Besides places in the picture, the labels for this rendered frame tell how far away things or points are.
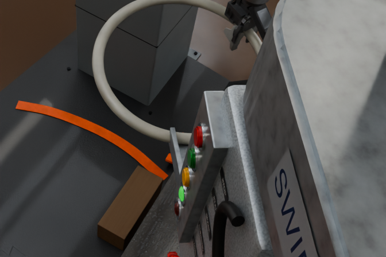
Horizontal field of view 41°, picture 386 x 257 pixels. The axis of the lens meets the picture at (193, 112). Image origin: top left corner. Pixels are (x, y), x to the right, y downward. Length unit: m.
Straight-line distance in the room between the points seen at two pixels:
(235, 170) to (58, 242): 1.62
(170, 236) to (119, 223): 0.66
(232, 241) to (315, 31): 0.25
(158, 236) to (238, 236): 0.86
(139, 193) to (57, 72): 0.79
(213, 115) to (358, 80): 0.21
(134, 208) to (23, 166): 0.53
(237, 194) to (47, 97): 1.98
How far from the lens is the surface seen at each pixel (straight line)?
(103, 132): 2.34
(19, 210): 2.19
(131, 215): 2.03
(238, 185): 0.54
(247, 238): 0.52
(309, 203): 0.38
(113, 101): 1.31
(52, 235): 2.14
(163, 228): 1.42
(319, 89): 0.41
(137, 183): 2.09
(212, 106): 0.60
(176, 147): 1.22
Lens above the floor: 1.99
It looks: 54 degrees down
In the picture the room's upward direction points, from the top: 15 degrees clockwise
